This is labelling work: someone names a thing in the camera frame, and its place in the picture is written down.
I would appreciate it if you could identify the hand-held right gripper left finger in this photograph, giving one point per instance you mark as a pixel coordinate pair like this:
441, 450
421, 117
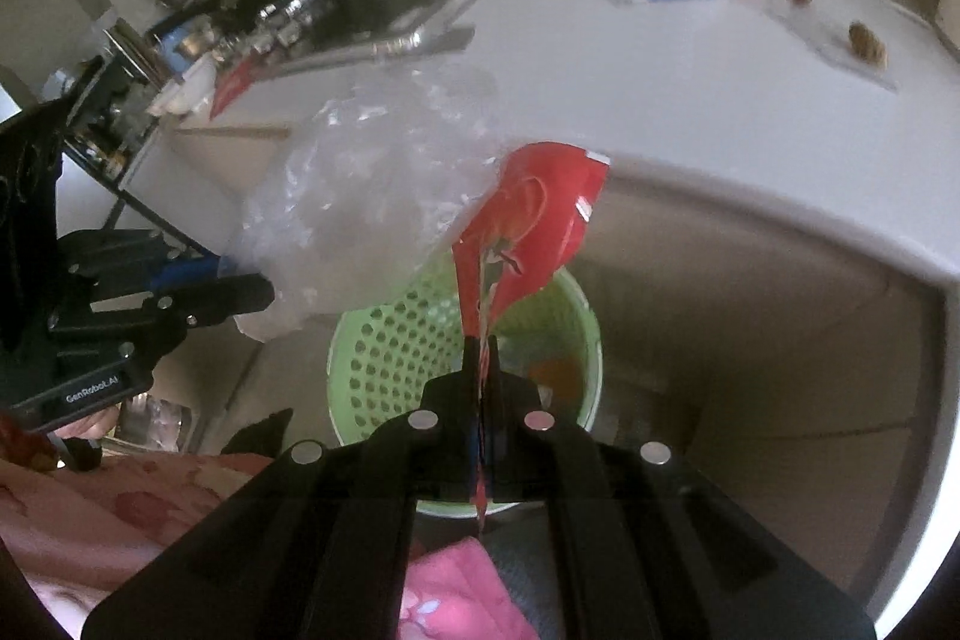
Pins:
450, 430

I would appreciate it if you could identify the green perforated plastic basket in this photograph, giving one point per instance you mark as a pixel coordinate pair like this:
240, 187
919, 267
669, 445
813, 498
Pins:
390, 355

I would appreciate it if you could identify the large brown food scrap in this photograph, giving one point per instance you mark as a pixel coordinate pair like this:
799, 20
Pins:
866, 42

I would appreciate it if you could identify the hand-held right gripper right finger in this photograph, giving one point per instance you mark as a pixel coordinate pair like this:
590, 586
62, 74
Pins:
517, 437

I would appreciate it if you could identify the red snack wrapper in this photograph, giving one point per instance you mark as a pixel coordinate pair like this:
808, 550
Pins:
540, 212

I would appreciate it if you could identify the clear plastic bag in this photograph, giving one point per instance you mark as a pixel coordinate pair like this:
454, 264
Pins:
352, 197

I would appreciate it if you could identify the clear plastic tray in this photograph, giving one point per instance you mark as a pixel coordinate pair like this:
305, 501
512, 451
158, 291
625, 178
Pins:
825, 40

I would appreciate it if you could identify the pink floral clothing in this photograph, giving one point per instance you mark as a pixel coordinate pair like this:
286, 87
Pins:
112, 520

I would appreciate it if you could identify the red paper packet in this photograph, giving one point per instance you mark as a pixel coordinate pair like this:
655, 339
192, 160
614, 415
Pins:
234, 89

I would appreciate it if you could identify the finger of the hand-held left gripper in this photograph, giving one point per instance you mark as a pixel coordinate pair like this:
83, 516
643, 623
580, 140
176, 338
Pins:
225, 299
195, 271

